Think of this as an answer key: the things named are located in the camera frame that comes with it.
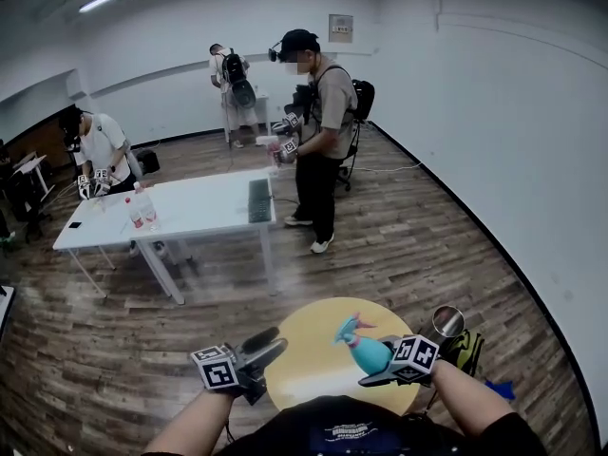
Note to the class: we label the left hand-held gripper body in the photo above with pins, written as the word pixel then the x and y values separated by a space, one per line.
pixel 218 373

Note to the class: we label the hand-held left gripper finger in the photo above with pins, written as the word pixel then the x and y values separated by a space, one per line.
pixel 261 340
pixel 271 352

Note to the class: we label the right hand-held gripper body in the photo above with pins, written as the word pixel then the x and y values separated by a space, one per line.
pixel 415 356

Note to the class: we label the teal and pink toy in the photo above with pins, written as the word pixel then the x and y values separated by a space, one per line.
pixel 370 356

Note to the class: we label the teal bottle cap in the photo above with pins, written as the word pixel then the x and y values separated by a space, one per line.
pixel 346 333

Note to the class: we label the person's right forearm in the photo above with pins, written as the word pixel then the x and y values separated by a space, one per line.
pixel 465 397

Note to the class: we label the person's left forearm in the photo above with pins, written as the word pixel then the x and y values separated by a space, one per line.
pixel 195 425

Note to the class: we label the large clear drink bottle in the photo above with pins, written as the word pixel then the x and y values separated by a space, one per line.
pixel 146 209

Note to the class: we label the round yellow table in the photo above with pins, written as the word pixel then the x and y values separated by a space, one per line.
pixel 309 349

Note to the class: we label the steel trash bin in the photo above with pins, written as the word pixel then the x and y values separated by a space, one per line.
pixel 447 321

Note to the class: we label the green black backpack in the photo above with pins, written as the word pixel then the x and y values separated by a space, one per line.
pixel 465 349

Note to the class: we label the person's black shirt torso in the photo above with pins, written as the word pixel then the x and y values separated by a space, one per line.
pixel 351 425

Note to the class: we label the blue crumpled cloth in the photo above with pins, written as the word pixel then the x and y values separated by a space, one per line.
pixel 501 391

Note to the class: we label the black keyboard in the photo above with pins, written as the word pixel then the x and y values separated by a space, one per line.
pixel 260 201

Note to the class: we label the large white table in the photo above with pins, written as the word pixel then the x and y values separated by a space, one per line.
pixel 204 207

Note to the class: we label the small white table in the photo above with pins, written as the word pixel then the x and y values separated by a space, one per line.
pixel 90 235

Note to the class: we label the white desk lamp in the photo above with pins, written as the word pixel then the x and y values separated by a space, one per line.
pixel 267 139

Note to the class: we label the black duffel bag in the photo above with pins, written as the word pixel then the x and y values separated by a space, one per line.
pixel 148 162

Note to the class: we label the white bordered panel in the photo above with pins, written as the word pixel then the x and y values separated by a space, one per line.
pixel 5 311

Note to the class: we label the narrow white desk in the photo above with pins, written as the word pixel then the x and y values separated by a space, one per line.
pixel 262 100

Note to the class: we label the small white folding desk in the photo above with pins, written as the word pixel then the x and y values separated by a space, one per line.
pixel 31 164

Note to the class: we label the grey electrical panel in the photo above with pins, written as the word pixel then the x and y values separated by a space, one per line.
pixel 340 28

